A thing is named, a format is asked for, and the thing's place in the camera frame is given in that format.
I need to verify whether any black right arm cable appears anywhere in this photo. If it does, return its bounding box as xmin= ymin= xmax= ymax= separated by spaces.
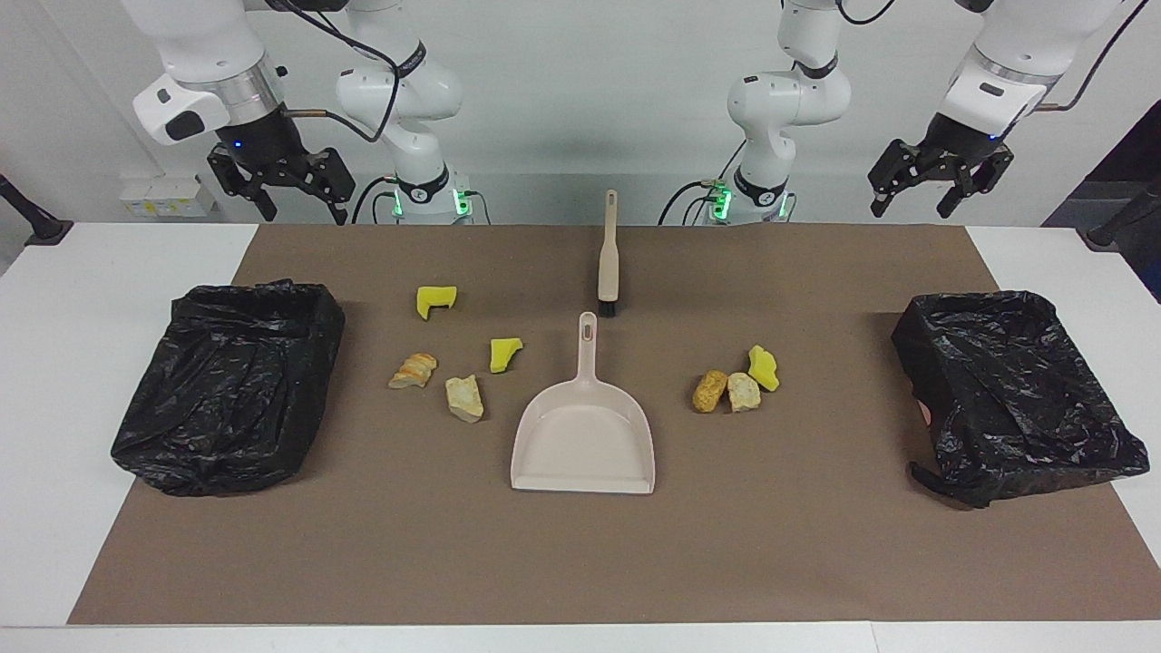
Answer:
xmin=268 ymin=0 xmax=405 ymax=144

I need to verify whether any dark cabinet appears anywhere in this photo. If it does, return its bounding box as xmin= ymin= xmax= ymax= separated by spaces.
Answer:
xmin=1043 ymin=100 xmax=1161 ymax=300

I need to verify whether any brown bread roll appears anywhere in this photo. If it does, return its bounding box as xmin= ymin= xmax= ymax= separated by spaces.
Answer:
xmin=692 ymin=369 xmax=729 ymax=414

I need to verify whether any black base cable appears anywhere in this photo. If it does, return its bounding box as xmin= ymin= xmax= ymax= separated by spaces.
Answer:
xmin=352 ymin=175 xmax=400 ymax=225
xmin=658 ymin=141 xmax=754 ymax=225

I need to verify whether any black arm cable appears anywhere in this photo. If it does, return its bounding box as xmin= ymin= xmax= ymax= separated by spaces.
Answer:
xmin=1034 ymin=0 xmax=1153 ymax=114
xmin=268 ymin=0 xmax=405 ymax=144

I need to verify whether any black bag lined bin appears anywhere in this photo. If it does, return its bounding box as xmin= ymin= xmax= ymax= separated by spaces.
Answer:
xmin=111 ymin=279 xmax=346 ymax=497
xmin=891 ymin=290 xmax=1151 ymax=509

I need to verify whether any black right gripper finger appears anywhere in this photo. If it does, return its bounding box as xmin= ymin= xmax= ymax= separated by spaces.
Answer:
xmin=207 ymin=145 xmax=278 ymax=223
xmin=304 ymin=148 xmax=356 ymax=226

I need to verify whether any brown table mat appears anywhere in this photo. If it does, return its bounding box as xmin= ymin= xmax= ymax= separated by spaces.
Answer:
xmin=68 ymin=224 xmax=1161 ymax=625

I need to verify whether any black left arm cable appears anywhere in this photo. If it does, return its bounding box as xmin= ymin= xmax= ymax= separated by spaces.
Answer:
xmin=1034 ymin=0 xmax=1153 ymax=114

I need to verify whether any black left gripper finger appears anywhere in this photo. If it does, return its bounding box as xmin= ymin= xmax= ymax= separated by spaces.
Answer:
xmin=937 ymin=147 xmax=1015 ymax=219
xmin=868 ymin=139 xmax=922 ymax=219

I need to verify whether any black stand leg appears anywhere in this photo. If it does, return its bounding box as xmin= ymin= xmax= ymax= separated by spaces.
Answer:
xmin=0 ymin=172 xmax=73 ymax=246
xmin=1079 ymin=177 xmax=1161 ymax=250

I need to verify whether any pale angular bread chunk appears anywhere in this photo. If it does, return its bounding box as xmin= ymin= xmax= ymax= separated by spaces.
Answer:
xmin=444 ymin=375 xmax=485 ymax=424

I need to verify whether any beige brush with black bristles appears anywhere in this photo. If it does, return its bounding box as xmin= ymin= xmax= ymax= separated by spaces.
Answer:
xmin=595 ymin=189 xmax=621 ymax=318

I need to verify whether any yellow sponge block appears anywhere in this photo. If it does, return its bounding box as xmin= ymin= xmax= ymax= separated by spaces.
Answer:
xmin=748 ymin=345 xmax=781 ymax=393

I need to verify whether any striped orange bread piece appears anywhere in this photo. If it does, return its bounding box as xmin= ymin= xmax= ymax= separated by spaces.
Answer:
xmin=388 ymin=353 xmax=438 ymax=390

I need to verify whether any black left base cable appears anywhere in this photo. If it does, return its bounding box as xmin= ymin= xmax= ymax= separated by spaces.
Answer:
xmin=658 ymin=141 xmax=754 ymax=225

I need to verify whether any black right base cable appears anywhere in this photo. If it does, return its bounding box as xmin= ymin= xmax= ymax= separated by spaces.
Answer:
xmin=352 ymin=175 xmax=400 ymax=225

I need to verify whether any beige plastic dustpan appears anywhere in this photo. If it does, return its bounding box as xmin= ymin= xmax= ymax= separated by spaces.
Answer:
xmin=511 ymin=311 xmax=656 ymax=495

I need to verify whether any white wall power box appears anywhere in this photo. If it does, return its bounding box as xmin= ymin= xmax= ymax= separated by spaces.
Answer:
xmin=120 ymin=175 xmax=219 ymax=219

